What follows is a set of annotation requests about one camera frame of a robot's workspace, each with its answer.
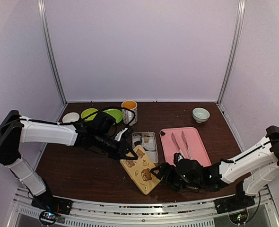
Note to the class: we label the aluminium frame post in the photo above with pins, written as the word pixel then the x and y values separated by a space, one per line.
pixel 239 21
pixel 50 53

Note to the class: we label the green saucer plate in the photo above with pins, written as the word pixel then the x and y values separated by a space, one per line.
pixel 115 113

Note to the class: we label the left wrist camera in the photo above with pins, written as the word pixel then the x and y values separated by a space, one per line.
pixel 123 134

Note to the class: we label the aluminium front rail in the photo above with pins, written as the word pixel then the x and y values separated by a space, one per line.
pixel 201 213

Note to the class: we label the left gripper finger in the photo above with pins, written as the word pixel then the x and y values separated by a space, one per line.
pixel 129 157
pixel 129 152

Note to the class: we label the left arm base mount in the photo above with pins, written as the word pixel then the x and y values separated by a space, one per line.
pixel 52 210

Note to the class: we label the beige tin box base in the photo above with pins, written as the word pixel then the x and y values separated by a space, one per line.
pixel 146 133

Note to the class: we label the left aluminium frame post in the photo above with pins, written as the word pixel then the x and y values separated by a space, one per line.
pixel 50 53

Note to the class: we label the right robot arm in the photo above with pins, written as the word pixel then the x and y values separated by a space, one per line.
pixel 190 175

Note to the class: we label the bear print tin lid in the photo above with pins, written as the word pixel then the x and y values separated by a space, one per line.
pixel 139 170

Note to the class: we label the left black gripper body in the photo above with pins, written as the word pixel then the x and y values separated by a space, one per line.
pixel 115 152

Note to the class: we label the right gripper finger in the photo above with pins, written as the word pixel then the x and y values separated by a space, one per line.
pixel 159 175
pixel 160 168

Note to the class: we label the pink plastic tray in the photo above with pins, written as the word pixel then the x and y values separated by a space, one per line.
pixel 186 141

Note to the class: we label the pale celadon tea bowl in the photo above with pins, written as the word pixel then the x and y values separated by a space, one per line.
pixel 200 115

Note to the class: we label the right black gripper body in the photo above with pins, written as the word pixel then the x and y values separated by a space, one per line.
pixel 174 181

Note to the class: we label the black white dotted cup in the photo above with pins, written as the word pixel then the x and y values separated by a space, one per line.
pixel 70 117

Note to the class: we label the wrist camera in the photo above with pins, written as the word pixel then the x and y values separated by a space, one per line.
pixel 123 134
pixel 177 157

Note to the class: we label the white floral mug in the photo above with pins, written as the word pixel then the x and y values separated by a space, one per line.
pixel 130 112

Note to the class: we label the white paper cupcake liner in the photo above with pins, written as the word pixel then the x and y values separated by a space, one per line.
pixel 151 146
pixel 136 137
pixel 153 156

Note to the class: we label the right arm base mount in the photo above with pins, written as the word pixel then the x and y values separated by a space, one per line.
pixel 235 207

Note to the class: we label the green small bowl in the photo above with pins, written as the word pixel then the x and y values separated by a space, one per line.
pixel 89 114

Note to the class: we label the right aluminium frame post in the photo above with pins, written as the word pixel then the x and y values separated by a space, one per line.
pixel 239 21

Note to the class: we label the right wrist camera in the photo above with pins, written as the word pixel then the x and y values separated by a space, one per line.
pixel 177 157

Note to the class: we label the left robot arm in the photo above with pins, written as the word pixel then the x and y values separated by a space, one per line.
pixel 83 133

